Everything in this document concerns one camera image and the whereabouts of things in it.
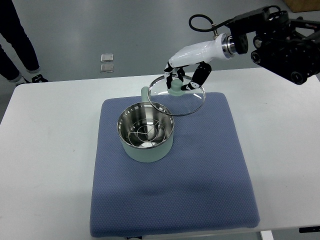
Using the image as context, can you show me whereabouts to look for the wire steaming rack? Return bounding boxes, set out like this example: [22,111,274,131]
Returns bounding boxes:
[126,118,167,148]

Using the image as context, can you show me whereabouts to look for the black sneaker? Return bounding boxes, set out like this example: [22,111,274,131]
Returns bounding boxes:
[22,74,48,84]

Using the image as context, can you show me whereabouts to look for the black bracket under table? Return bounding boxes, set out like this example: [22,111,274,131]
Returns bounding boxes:
[299,226,320,234]

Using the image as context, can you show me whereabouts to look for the blue quilted mat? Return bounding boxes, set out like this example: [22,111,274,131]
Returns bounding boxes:
[90,92,260,238]

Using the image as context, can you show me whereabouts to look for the floor socket plate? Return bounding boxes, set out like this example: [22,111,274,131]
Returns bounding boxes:
[100,63,114,73]
[100,53,114,63]

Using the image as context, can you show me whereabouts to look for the glass lid with green knob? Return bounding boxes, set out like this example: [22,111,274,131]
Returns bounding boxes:
[147,74,206,117]

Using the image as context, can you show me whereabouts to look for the upper floor socket plate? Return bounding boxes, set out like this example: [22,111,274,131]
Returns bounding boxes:
[100,53,114,63]

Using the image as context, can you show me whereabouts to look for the cardboard box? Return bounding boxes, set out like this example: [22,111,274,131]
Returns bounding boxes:
[284,0,320,13]

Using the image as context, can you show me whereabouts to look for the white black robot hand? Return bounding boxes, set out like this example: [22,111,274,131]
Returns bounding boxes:
[164,33,236,91]

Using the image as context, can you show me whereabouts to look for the person's dark trouser legs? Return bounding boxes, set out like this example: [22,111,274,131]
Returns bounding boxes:
[0,0,40,83]

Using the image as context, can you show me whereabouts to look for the lower floor socket plate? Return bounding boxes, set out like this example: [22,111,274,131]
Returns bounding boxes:
[100,63,114,73]

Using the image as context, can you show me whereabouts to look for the green steel pot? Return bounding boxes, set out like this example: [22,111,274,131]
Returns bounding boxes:
[117,86,175,163]

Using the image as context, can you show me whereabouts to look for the white table leg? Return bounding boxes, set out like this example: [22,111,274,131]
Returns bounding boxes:
[260,230,274,240]

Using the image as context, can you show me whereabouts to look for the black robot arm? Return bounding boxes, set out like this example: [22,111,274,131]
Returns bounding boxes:
[225,6,320,85]

